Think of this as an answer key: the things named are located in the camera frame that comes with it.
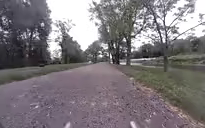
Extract clump of dark trees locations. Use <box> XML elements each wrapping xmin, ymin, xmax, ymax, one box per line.
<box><xmin>54</xmin><ymin>19</ymin><xmax>89</xmax><ymax>65</ymax></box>

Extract distant trees at path end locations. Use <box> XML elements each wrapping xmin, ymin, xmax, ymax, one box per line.
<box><xmin>84</xmin><ymin>40</ymin><xmax>108</xmax><ymax>64</ymax></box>

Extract group of large leafy trees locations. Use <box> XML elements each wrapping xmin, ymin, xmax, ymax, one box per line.
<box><xmin>89</xmin><ymin>0</ymin><xmax>148</xmax><ymax>66</ymax></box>

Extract wood of dark trees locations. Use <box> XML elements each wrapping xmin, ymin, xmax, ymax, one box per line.
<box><xmin>0</xmin><ymin>0</ymin><xmax>54</xmax><ymax>71</ymax></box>

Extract distant row of trees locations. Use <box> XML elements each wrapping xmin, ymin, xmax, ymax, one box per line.
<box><xmin>131</xmin><ymin>31</ymin><xmax>205</xmax><ymax>59</ymax></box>

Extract pale strip of road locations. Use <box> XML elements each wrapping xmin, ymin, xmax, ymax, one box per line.
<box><xmin>119</xmin><ymin>57</ymin><xmax>158</xmax><ymax>66</ymax></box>

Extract grass verge with dark trees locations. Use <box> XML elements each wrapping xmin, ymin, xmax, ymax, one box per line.
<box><xmin>0</xmin><ymin>62</ymin><xmax>93</xmax><ymax>88</ymax></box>

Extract grass verge with slender tree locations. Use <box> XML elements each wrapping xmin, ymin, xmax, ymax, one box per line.
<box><xmin>116</xmin><ymin>53</ymin><xmax>205</xmax><ymax>126</ymax></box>

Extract slender bare-branched tree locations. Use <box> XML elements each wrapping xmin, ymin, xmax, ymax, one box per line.
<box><xmin>143</xmin><ymin>0</ymin><xmax>205</xmax><ymax>73</ymax></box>

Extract robot's own part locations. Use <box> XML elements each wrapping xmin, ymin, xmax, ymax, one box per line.
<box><xmin>129</xmin><ymin>120</ymin><xmax>138</xmax><ymax>128</ymax></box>
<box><xmin>64</xmin><ymin>121</ymin><xmax>72</xmax><ymax>128</ymax></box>

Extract grey-purple gravel path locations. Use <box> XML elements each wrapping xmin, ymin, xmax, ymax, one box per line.
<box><xmin>0</xmin><ymin>62</ymin><xmax>205</xmax><ymax>128</ymax></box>

